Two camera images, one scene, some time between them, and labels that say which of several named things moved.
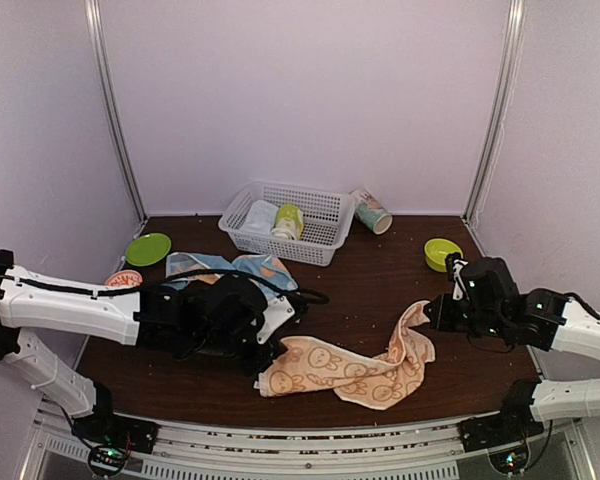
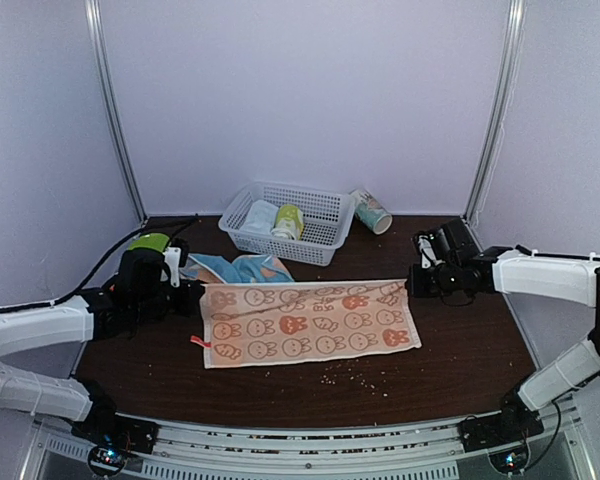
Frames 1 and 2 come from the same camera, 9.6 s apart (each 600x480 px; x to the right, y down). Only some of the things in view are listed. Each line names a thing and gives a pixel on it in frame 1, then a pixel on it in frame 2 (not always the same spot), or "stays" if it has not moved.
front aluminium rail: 416,453 stays
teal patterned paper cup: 370,212 stays
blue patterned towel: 265,267 stays
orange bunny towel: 302,366 → 252,323
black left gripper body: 220,344 → 150,305
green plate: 147,249 stays
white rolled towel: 261,217 stays
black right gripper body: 481,322 → 443,284
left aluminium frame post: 111,104 stays
